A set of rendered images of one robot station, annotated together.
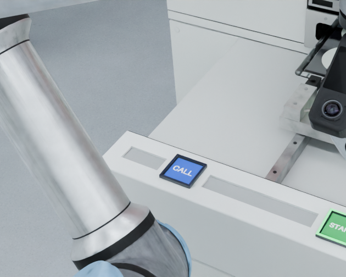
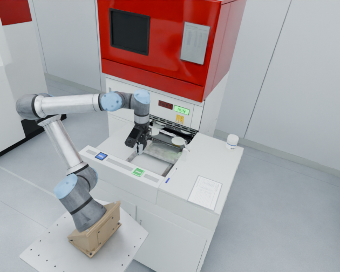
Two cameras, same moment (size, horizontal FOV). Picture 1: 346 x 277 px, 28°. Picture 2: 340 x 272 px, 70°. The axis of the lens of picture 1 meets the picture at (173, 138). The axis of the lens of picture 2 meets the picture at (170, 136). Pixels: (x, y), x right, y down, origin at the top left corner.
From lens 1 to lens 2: 46 cm
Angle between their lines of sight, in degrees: 12
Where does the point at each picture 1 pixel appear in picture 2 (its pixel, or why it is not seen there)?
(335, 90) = (130, 137)
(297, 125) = not seen: hidden behind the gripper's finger
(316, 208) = (133, 167)
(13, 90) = (54, 131)
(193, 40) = (114, 122)
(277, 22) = not seen: hidden behind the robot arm
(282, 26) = not seen: hidden behind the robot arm
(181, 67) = (110, 129)
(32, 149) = (58, 146)
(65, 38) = (80, 117)
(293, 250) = (126, 177)
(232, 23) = (125, 118)
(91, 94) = (86, 136)
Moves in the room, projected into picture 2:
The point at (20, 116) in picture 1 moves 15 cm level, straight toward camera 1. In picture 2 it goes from (55, 137) to (58, 157)
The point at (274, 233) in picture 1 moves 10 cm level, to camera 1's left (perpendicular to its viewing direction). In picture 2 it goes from (121, 172) to (103, 173)
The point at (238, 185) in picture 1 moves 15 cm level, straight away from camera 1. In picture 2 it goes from (115, 160) to (118, 145)
